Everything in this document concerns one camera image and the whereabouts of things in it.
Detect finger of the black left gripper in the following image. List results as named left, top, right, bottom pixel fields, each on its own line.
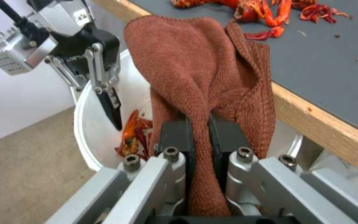
left=85, top=43, right=124, bottom=131
left=44, top=56, right=89, bottom=94

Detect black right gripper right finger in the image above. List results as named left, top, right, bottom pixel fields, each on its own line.
left=208, top=114, right=358, bottom=224

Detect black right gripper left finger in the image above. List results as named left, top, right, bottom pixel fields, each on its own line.
left=44, top=116, right=196, bottom=224

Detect white round plastic container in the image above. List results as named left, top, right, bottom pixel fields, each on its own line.
left=73, top=49, right=304, bottom=171

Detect brown microfibre towel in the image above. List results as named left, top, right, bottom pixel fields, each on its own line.
left=123, top=15, right=277, bottom=216

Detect orange crayfish shell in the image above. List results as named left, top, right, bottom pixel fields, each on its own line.
left=121, top=110, right=154, bottom=142

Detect red crayfish shell scraps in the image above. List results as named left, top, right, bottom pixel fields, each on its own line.
left=114, top=138, right=151, bottom=161

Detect red crayfish claw piece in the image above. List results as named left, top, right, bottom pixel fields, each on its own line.
left=244, top=26, right=286, bottom=41

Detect large red crayfish body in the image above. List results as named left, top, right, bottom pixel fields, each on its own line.
left=233, top=0, right=293, bottom=27

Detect dark red shell cluster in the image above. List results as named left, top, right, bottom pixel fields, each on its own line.
left=299, top=3, right=349, bottom=24

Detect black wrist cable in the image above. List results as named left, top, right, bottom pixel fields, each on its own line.
left=0, top=0, right=48, bottom=44

